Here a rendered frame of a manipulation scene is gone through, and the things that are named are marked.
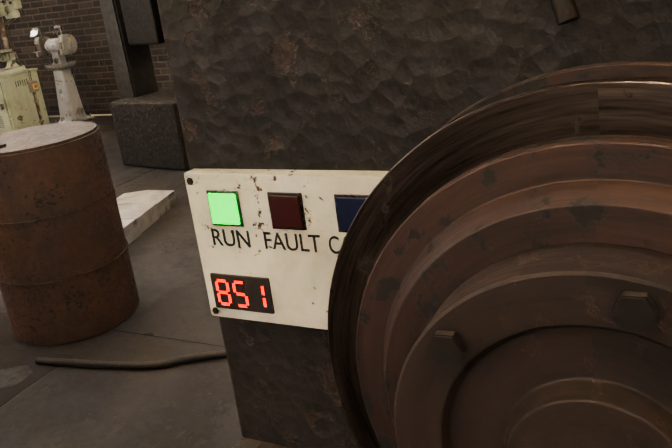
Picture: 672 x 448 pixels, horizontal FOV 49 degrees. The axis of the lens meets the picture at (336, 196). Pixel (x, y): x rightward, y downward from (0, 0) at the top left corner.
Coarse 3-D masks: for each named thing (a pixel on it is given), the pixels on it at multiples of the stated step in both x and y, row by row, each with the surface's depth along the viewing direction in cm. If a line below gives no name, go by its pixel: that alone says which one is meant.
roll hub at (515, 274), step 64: (512, 256) 49; (576, 256) 45; (640, 256) 44; (448, 320) 48; (512, 320) 46; (576, 320) 44; (448, 384) 50; (512, 384) 49; (576, 384) 46; (640, 384) 45
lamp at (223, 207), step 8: (216, 200) 81; (224, 200) 80; (232, 200) 80; (216, 208) 81; (224, 208) 81; (232, 208) 80; (216, 216) 82; (224, 216) 81; (232, 216) 81; (232, 224) 81
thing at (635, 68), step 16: (592, 64) 54; (608, 64) 53; (624, 64) 52; (640, 64) 52; (656, 64) 51; (528, 80) 55; (544, 80) 55; (560, 80) 54; (576, 80) 54; (496, 96) 57; (464, 112) 58
